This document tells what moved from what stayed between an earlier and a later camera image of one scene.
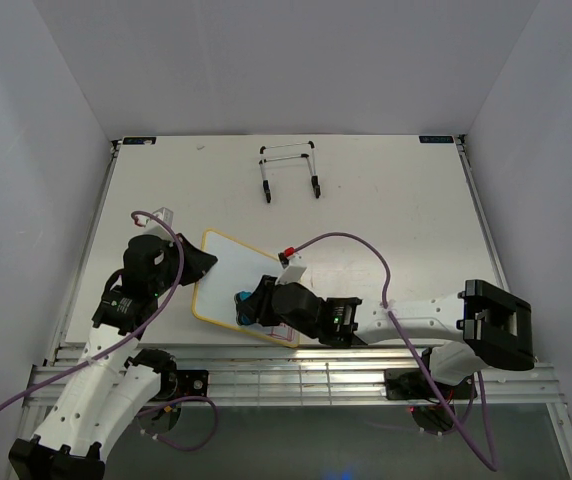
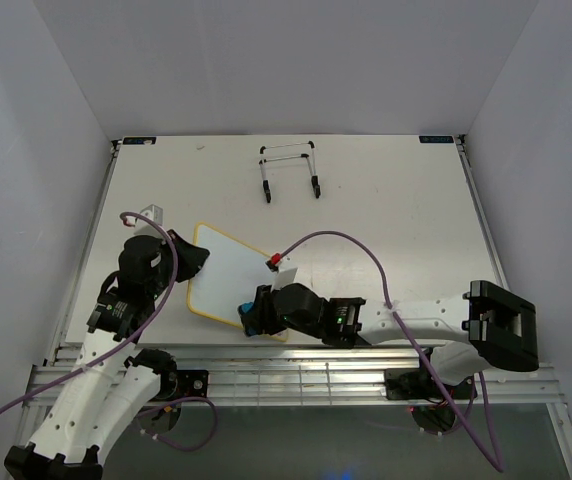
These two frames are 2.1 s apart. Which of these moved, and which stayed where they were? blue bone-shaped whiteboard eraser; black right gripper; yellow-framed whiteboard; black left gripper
Moved: blue bone-shaped whiteboard eraser
Stayed: yellow-framed whiteboard; black right gripper; black left gripper
